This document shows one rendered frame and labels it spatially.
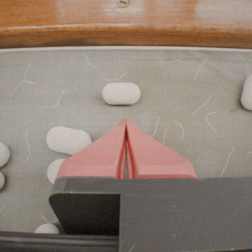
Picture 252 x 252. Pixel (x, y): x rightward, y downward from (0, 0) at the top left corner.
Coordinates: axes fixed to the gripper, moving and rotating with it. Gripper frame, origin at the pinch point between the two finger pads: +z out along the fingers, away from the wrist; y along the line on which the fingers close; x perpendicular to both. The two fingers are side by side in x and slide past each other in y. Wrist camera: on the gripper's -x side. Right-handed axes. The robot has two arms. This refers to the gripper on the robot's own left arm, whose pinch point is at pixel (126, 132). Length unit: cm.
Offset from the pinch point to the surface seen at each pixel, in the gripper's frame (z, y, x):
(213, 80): 5.1, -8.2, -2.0
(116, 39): 7.2, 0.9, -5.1
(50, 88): 4.5, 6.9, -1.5
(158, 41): 7.4, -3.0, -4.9
